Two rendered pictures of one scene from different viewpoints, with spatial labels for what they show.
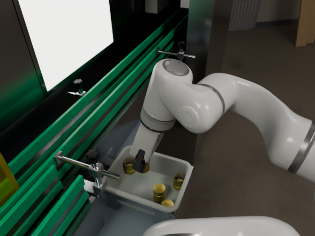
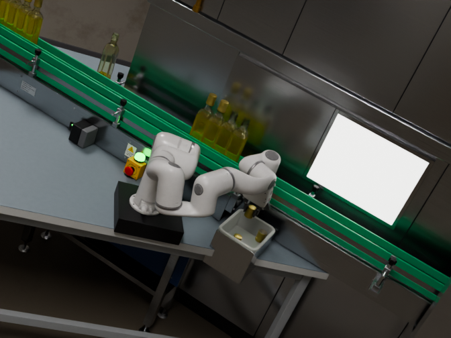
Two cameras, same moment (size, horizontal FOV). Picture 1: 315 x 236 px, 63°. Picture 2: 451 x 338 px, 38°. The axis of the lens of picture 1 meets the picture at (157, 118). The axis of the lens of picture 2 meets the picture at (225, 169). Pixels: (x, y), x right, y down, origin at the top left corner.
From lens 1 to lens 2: 228 cm
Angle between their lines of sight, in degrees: 69
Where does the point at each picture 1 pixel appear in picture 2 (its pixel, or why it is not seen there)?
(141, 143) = not seen: hidden behind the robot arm
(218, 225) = (195, 150)
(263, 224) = (193, 155)
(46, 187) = not seen: hidden behind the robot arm
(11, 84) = (293, 148)
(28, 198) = (226, 162)
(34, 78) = (306, 161)
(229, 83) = (264, 172)
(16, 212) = (219, 158)
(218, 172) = not seen: outside the picture
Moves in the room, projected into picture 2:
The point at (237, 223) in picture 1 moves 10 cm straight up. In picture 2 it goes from (195, 152) to (205, 128)
